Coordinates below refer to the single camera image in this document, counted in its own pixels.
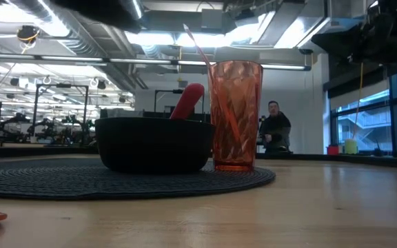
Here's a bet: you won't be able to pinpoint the tall black gantry frame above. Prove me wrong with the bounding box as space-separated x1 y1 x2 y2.
34 83 90 138

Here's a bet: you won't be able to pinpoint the long linear ceiling light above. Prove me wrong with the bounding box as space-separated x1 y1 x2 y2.
0 52 312 72

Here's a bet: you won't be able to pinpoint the round black woven placemat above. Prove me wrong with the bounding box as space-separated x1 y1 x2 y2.
0 157 277 201

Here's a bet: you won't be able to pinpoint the person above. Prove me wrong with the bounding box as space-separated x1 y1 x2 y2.
258 100 293 154

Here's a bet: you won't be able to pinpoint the black background robot arms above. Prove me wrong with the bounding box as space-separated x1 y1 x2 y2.
0 112 94 145

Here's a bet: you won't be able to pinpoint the black bowl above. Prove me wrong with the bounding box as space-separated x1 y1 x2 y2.
94 116 216 174

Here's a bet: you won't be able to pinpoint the orange faceted plastic tumbler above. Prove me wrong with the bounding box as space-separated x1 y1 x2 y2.
207 60 264 172

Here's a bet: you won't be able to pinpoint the yellow-green container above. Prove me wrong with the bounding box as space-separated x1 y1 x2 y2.
343 138 358 155

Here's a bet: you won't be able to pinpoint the pink drinking straw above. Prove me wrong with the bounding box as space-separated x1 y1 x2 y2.
183 23 244 145

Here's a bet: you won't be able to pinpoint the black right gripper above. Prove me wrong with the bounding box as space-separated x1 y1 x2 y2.
311 0 397 66

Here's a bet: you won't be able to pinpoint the black ceiling fixture yellow cable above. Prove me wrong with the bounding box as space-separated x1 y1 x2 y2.
15 24 41 45

